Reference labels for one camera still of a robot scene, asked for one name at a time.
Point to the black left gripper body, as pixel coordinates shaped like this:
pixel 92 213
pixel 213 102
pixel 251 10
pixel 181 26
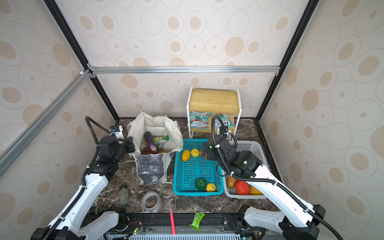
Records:
pixel 123 148

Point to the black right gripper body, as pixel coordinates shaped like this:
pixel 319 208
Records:
pixel 208 155

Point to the pink dragon fruit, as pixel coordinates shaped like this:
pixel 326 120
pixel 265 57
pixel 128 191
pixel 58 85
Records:
pixel 147 151

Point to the purple eggplant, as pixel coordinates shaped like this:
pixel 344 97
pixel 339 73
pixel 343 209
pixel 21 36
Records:
pixel 150 141

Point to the white canvas grocery bag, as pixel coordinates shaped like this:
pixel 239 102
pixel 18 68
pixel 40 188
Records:
pixel 152 168

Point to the green yellow snack bag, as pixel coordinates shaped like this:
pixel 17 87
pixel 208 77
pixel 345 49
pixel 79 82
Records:
pixel 158 140

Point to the red apple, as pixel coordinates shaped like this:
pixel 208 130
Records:
pixel 242 188

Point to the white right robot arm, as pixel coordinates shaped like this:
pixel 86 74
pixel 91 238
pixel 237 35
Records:
pixel 295 220

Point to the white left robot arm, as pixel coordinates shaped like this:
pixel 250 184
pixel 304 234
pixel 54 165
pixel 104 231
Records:
pixel 79 220

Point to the red green candy bag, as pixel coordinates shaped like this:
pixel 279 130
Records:
pixel 199 120

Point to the green Fox's candy bag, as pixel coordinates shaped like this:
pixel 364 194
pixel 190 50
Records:
pixel 226 119

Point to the small yellow pear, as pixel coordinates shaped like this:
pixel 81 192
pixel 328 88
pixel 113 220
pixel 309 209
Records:
pixel 195 153

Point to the wrinkled yellow lemon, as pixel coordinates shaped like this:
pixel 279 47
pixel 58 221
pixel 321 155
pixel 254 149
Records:
pixel 186 155

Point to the teal plastic basket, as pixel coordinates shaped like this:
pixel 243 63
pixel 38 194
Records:
pixel 186 174

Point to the green bell pepper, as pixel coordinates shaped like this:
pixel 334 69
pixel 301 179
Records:
pixel 201 184

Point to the small yellow fruit front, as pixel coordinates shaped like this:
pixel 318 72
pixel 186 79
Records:
pixel 211 187

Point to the brown potato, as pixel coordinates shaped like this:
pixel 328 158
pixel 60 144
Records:
pixel 231 182

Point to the white plastic basket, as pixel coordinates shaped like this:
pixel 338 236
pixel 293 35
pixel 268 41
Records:
pixel 257 150

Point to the white wooden two-tier shelf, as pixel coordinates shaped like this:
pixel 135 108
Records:
pixel 216 101

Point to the small glass spice jar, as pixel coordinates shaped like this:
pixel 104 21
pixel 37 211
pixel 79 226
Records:
pixel 124 196

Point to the yellow orange mango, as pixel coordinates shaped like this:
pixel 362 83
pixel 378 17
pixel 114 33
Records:
pixel 254 191

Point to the clear tape roll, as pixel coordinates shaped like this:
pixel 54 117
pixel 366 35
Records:
pixel 151 202

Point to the green wrapped snack packet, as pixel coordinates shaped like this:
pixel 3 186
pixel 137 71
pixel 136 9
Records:
pixel 197 221

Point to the pink pen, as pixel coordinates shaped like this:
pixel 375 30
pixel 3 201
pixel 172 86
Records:
pixel 172 219

